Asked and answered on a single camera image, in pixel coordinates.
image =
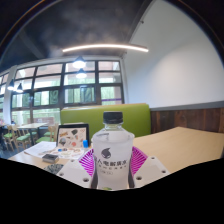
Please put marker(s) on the wooden green-seated chairs group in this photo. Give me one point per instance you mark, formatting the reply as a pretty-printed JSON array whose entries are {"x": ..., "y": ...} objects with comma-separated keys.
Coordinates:
[{"x": 23, "y": 137}]

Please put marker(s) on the green upholstered bench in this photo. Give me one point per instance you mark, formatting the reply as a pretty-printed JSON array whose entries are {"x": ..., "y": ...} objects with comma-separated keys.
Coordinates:
[{"x": 136, "y": 120}]

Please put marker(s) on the wooden cafe table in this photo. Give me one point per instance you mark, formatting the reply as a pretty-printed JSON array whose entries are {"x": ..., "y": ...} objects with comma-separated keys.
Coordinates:
[{"x": 31, "y": 125}]

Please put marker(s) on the hanging pendant lamps group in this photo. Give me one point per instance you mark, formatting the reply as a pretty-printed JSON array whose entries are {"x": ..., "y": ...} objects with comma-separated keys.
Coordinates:
[{"x": 79, "y": 63}]

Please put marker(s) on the small dark box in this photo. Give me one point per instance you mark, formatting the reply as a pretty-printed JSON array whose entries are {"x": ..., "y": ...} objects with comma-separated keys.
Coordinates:
[{"x": 50, "y": 158}]

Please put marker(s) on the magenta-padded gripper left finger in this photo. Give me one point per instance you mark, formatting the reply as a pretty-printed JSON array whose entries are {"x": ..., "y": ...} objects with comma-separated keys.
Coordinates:
[{"x": 71, "y": 174}]

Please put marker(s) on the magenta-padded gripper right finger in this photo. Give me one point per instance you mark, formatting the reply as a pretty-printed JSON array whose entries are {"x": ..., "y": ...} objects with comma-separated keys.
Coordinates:
[{"x": 151, "y": 171}]

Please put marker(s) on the curved linear ceiling light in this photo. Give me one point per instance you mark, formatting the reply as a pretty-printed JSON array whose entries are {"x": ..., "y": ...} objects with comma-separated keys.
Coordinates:
[{"x": 106, "y": 46}]

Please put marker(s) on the clear black-capped water bottle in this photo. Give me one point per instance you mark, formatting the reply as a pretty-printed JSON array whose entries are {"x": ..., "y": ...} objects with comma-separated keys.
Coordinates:
[{"x": 112, "y": 160}]

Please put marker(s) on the small blue-capped bottle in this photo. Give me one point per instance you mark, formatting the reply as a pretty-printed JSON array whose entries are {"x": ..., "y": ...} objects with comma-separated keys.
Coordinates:
[{"x": 85, "y": 143}]

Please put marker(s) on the black-framed tablet with stickers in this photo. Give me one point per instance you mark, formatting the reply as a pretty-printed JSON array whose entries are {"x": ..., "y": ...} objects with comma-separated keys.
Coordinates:
[{"x": 71, "y": 136}]

